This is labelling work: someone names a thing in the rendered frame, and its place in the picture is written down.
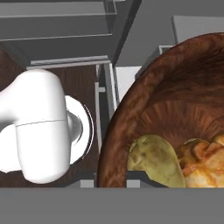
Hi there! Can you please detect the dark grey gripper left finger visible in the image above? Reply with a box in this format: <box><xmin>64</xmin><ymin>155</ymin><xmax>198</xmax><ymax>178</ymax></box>
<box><xmin>66</xmin><ymin>171</ymin><xmax>97</xmax><ymax>188</ymax></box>

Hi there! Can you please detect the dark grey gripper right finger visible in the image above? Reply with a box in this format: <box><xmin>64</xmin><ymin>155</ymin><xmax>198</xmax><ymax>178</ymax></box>
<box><xmin>126</xmin><ymin>170</ymin><xmax>169</xmax><ymax>188</ymax></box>

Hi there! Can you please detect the brown wooden bowl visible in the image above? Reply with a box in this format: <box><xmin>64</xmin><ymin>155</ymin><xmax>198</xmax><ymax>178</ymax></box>
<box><xmin>96</xmin><ymin>32</ymin><xmax>224</xmax><ymax>188</ymax></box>

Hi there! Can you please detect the yellow-green potato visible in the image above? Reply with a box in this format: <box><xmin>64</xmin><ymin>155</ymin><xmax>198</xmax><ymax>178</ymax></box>
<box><xmin>127</xmin><ymin>134</ymin><xmax>187</xmax><ymax>188</ymax></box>

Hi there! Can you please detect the orange chicken drumstick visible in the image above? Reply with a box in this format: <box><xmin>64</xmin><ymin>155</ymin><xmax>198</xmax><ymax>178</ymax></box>
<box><xmin>178</xmin><ymin>134</ymin><xmax>224</xmax><ymax>188</ymax></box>

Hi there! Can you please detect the grey fridge door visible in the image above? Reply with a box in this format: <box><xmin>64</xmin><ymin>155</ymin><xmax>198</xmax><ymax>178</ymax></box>
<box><xmin>113</xmin><ymin>0</ymin><xmax>224</xmax><ymax>103</ymax></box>

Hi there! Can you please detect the white round disc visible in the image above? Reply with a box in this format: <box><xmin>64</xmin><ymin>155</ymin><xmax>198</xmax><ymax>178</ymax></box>
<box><xmin>64</xmin><ymin>94</ymin><xmax>95</xmax><ymax>166</ymax></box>

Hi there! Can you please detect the white rounded column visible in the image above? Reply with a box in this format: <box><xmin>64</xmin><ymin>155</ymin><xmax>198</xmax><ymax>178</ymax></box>
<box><xmin>0</xmin><ymin>68</ymin><xmax>73</xmax><ymax>185</ymax></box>

